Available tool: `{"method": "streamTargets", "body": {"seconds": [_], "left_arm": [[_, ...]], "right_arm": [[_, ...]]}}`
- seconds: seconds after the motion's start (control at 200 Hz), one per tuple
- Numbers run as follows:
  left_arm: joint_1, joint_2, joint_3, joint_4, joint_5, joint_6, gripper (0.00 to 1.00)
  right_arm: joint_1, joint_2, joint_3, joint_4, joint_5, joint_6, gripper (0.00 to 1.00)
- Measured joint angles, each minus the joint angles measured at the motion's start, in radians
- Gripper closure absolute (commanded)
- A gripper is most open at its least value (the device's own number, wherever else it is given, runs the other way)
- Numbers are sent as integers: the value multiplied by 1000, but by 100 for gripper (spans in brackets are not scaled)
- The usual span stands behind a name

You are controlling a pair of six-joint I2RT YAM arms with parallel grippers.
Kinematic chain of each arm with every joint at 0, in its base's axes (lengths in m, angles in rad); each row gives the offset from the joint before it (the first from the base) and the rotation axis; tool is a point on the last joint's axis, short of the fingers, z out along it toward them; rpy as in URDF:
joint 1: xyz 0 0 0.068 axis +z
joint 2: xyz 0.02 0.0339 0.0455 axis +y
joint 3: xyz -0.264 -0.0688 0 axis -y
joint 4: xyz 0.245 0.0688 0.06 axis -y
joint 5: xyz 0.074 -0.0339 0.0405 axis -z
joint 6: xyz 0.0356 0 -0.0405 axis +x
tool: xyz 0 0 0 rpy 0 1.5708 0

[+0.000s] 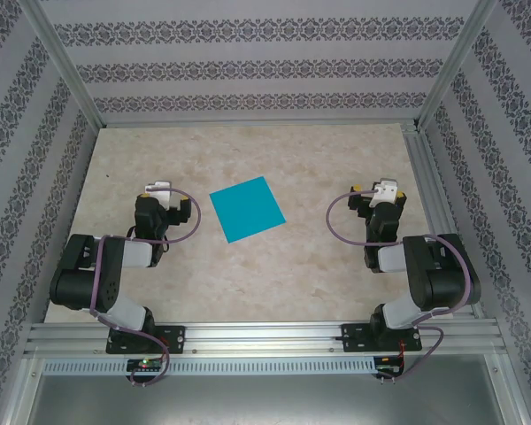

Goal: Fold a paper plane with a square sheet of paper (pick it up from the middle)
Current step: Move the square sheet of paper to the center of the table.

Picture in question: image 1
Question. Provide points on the grey metal sheet shelf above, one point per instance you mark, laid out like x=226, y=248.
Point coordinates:
x=265, y=403

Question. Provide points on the aluminium side rail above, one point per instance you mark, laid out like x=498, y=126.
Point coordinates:
x=418, y=155

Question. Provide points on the thin aluminium cross rail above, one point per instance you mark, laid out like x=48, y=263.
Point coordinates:
x=256, y=122

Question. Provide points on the long aluminium mounting rail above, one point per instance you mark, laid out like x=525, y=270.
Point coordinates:
x=265, y=336

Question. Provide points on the aluminium frame beam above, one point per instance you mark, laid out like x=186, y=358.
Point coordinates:
x=24, y=380
x=506, y=385

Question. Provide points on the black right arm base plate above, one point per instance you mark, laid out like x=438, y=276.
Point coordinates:
x=354, y=338

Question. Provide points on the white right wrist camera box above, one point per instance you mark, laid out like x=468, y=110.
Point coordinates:
x=385, y=190

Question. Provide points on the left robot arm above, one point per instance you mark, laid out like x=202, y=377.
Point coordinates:
x=110, y=288

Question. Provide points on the aluminium frame post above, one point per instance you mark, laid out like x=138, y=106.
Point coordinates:
x=62, y=57
x=458, y=62

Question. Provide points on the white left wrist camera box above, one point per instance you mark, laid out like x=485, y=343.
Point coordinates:
x=161, y=191

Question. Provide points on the blue paper sheet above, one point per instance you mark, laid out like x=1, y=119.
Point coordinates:
x=248, y=210

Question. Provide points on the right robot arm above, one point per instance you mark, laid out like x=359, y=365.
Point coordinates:
x=442, y=283

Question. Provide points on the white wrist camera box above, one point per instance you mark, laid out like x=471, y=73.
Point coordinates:
x=161, y=191
x=385, y=190

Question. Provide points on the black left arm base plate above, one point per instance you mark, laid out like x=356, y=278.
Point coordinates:
x=174, y=338

